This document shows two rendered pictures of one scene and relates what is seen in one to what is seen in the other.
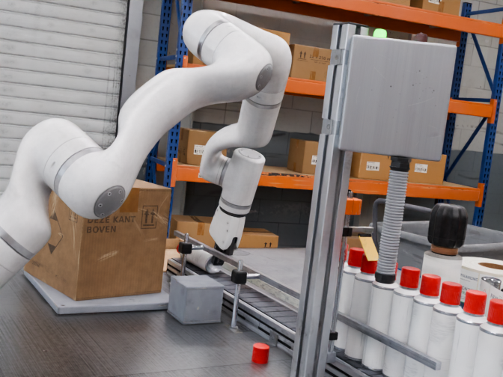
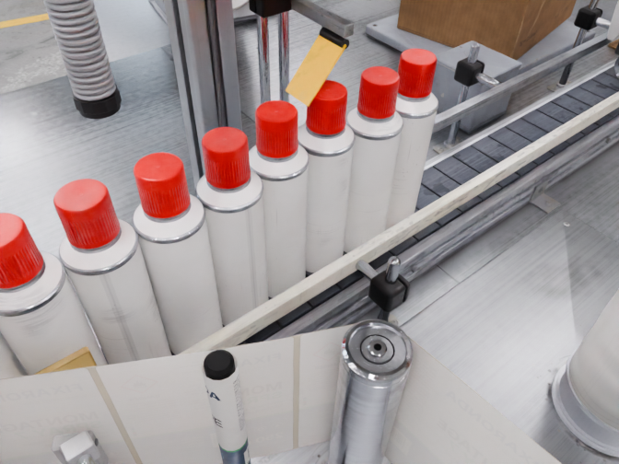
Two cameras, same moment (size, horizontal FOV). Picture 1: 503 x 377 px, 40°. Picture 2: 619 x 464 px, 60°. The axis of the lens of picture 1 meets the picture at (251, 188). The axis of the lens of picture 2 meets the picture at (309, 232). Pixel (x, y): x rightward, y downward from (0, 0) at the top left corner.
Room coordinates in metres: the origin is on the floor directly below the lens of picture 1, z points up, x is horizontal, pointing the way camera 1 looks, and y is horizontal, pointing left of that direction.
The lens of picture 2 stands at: (1.25, -0.62, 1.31)
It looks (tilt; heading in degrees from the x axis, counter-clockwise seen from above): 45 degrees down; 80
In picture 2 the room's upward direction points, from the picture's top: 2 degrees clockwise
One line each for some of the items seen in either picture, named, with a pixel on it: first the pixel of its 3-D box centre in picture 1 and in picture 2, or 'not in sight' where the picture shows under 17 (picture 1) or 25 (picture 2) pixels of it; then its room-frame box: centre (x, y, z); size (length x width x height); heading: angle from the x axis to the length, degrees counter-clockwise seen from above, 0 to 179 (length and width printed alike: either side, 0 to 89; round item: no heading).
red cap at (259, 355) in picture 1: (260, 353); not in sight; (1.39, -0.06, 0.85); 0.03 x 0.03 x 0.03
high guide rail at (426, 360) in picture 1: (269, 280); (485, 98); (1.57, -0.06, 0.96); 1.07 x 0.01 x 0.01; 30
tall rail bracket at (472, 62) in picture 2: (245, 294); (474, 105); (1.59, -0.01, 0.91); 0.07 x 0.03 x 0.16; 120
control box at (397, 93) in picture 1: (393, 99); not in sight; (1.21, -0.22, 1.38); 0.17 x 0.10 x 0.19; 85
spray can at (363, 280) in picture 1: (364, 306); (322, 186); (1.33, -0.24, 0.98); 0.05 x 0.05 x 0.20
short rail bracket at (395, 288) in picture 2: not in sight; (387, 298); (1.39, -0.31, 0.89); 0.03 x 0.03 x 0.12; 30
